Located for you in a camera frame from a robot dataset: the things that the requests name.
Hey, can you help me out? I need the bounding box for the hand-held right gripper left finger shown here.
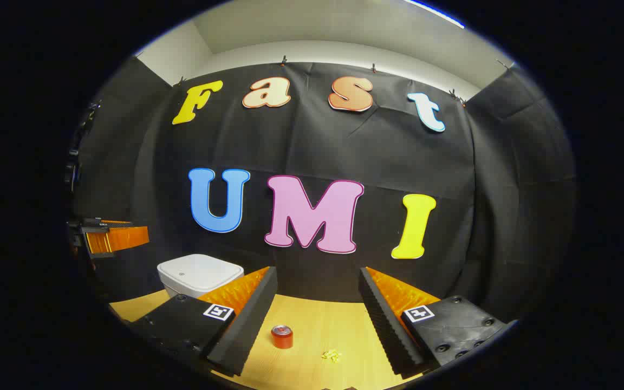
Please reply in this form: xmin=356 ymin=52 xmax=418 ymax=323
xmin=128 ymin=265 xmax=279 ymax=378

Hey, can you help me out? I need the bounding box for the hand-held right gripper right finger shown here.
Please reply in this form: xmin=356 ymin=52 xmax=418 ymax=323
xmin=358 ymin=266 xmax=508 ymax=380

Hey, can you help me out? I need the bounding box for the red pop can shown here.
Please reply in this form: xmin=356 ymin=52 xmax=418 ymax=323
xmin=271 ymin=325 xmax=294 ymax=349

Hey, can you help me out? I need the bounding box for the grey desktop garbage bin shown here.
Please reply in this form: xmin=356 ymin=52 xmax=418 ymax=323
xmin=157 ymin=253 xmax=245 ymax=298

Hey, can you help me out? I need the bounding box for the wooden desktop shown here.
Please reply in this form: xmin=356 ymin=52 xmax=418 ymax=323
xmin=109 ymin=289 xmax=443 ymax=390

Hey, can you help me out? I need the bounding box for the dark mounted device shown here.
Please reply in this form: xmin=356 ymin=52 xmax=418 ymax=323
xmin=63 ymin=100 xmax=101 ymax=193

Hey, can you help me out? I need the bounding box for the black backdrop cloth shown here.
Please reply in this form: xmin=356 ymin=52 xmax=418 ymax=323
xmin=66 ymin=54 xmax=578 ymax=326

